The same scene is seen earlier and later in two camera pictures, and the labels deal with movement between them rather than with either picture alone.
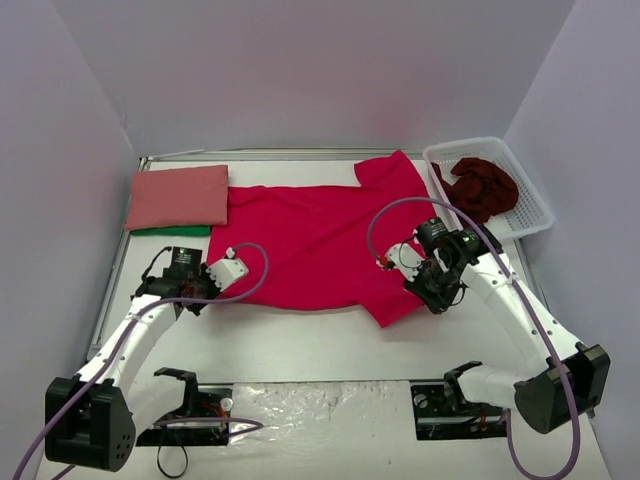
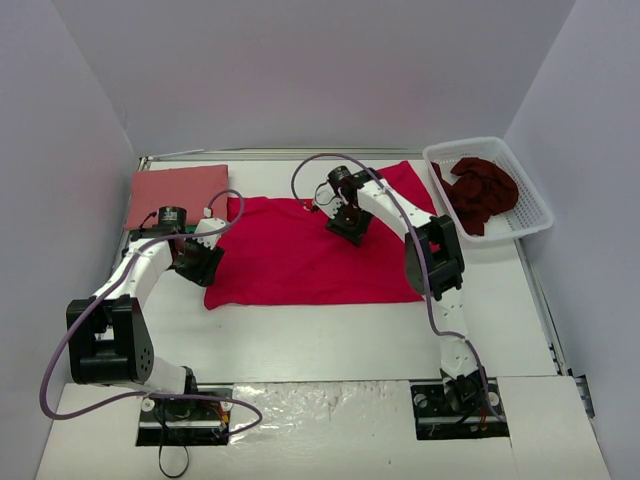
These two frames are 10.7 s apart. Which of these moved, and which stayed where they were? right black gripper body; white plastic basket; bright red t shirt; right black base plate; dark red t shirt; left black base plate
Moved: bright red t shirt; right black gripper body
Stayed: right black base plate; white plastic basket; dark red t shirt; left black base plate
